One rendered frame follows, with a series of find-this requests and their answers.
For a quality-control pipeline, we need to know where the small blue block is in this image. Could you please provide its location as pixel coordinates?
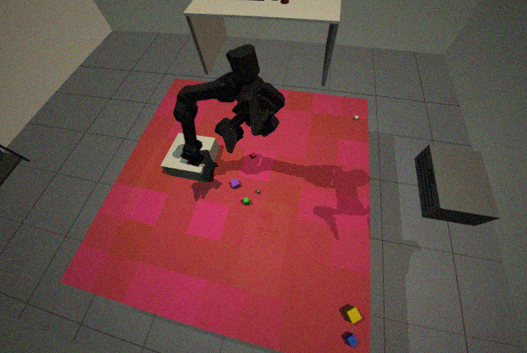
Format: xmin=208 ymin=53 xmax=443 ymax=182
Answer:
xmin=345 ymin=332 xmax=358 ymax=348

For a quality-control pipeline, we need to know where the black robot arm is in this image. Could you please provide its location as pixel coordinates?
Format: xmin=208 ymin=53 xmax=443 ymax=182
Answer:
xmin=173 ymin=44 xmax=279 ymax=167

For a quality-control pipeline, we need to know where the yellow cube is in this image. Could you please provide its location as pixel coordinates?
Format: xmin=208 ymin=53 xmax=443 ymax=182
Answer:
xmin=344 ymin=306 xmax=361 ymax=323

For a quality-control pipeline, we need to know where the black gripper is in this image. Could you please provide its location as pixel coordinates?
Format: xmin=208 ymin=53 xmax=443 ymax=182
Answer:
xmin=214 ymin=82 xmax=285 ymax=153

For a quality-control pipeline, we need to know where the purple block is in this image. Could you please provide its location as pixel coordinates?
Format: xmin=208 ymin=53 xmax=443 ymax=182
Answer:
xmin=231 ymin=178 xmax=240 ymax=189

